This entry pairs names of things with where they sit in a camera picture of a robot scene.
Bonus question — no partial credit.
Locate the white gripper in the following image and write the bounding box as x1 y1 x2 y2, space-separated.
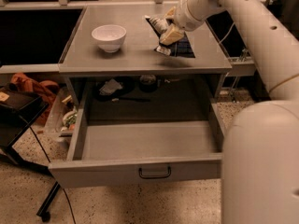
160 0 205 46

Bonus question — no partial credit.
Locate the blue chip bag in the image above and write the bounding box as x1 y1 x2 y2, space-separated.
145 16 194 58

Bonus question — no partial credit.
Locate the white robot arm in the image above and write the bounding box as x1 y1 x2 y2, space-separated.
173 0 299 224

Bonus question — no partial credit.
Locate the grey counter cabinet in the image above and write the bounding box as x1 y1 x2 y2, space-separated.
59 3 231 104

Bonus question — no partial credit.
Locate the grey open top drawer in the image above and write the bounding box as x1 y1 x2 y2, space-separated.
50 79 223 188

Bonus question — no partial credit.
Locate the orange cloth bag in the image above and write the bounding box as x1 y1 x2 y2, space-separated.
10 73 60 125

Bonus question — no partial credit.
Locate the white ceramic bowl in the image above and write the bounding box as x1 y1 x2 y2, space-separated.
92 24 127 53

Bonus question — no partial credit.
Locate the dark round container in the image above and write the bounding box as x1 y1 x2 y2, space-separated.
139 75 158 92

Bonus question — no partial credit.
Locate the crumpled white paper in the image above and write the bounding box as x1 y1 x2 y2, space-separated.
99 78 122 96

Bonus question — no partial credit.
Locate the clear plastic food container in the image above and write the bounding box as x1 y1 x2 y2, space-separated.
44 87 73 142

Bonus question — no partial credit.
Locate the black side table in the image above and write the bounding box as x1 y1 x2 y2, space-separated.
0 86 62 223

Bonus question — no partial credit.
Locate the white power cable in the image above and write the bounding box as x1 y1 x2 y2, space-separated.
218 22 235 45

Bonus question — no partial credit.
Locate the black drawer handle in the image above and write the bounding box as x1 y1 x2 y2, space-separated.
138 166 172 180

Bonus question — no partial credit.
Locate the black floor cable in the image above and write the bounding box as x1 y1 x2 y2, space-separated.
27 124 78 224

